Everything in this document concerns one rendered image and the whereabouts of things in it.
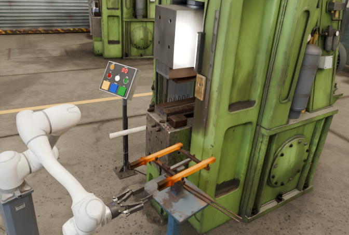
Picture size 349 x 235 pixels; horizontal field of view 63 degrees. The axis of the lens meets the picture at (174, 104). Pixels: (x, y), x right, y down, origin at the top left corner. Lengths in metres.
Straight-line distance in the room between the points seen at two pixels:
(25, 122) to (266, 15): 1.57
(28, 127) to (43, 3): 8.40
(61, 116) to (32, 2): 8.33
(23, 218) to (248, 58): 1.89
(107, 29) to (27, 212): 5.25
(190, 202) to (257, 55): 1.09
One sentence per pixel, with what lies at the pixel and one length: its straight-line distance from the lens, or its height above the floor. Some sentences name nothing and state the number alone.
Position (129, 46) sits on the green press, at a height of 0.32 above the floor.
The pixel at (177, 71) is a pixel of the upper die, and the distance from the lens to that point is 2.13.
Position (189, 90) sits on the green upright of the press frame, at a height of 1.03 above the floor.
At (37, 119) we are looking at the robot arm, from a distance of 1.59.
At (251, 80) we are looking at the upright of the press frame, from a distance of 2.14.
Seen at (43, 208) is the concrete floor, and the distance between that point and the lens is 2.96.
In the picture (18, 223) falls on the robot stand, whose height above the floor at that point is 0.37.
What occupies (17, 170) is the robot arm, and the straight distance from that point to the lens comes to 2.12.
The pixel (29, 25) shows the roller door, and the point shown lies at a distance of 9.91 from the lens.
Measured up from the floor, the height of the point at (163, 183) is 0.95.
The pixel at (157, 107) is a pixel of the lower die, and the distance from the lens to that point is 2.35.
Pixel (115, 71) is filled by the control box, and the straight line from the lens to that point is 2.67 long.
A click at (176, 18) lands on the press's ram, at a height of 1.71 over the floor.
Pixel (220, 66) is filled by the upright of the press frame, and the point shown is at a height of 1.47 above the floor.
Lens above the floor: 1.99
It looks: 25 degrees down
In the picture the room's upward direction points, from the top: 4 degrees clockwise
